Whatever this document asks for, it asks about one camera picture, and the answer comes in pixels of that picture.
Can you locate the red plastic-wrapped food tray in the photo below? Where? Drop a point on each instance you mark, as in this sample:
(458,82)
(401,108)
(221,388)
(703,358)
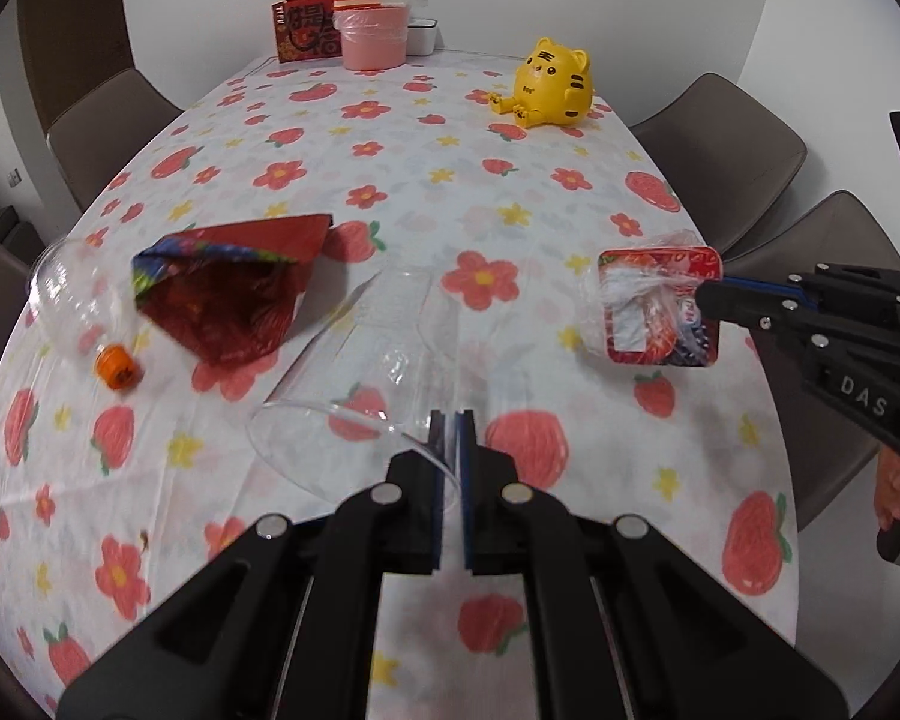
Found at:
(637,315)

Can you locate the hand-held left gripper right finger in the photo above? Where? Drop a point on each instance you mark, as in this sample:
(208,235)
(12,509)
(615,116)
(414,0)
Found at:
(465,465)

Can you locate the red snack bag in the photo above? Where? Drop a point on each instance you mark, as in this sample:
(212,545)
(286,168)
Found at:
(225,307)

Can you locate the clear plastic cup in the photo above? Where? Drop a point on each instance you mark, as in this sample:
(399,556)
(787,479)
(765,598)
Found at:
(360,360)

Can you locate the small white box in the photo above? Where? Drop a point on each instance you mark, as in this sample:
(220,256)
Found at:
(422,37)

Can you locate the red printed card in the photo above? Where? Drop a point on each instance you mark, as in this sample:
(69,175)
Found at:
(300,30)

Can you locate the yellow tiger toy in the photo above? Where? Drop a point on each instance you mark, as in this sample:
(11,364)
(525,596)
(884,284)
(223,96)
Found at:
(555,82)

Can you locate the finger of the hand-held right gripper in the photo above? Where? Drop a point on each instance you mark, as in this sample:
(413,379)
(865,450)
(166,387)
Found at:
(727,300)
(832,281)

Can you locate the pink bin with liner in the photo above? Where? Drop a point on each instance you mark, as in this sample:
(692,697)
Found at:
(371,45)

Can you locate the strawberry flower print tablecloth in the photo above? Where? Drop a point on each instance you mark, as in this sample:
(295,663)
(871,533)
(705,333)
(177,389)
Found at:
(420,165)

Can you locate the clear bottle with orange cap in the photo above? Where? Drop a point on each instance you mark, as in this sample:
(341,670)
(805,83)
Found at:
(67,292)

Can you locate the person's right hand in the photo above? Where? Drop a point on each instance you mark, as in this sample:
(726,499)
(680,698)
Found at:
(892,487)

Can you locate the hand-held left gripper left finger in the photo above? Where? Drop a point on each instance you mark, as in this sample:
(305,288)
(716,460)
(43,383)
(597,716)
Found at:
(439,465)

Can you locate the grey-brown leather dining chair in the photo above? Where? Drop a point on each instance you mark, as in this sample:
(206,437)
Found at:
(0,315)
(727,157)
(817,240)
(112,127)

